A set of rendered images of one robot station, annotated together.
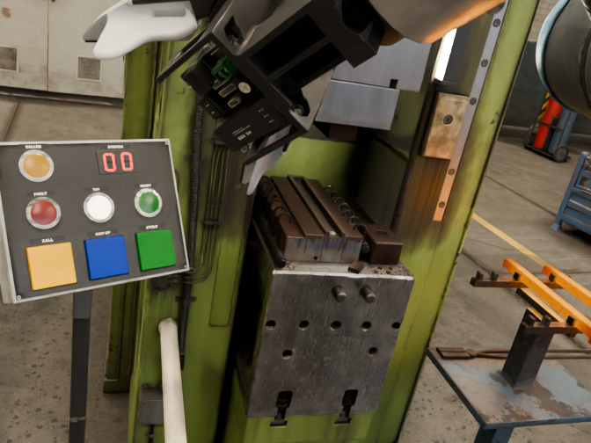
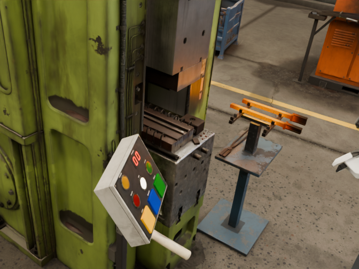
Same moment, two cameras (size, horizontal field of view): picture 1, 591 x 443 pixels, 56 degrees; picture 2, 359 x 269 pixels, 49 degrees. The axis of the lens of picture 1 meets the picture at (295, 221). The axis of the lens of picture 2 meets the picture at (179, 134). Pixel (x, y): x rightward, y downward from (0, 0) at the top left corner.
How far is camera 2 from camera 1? 1.17 m
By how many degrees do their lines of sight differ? 37
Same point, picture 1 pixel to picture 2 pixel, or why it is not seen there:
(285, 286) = (180, 166)
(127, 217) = (148, 179)
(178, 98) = (111, 106)
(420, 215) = (195, 101)
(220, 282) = not seen: hidden behind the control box
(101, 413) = not seen: outside the picture
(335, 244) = (186, 136)
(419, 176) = (193, 85)
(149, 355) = (110, 230)
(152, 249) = (160, 186)
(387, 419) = not seen: hidden behind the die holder
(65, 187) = (133, 183)
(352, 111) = (189, 79)
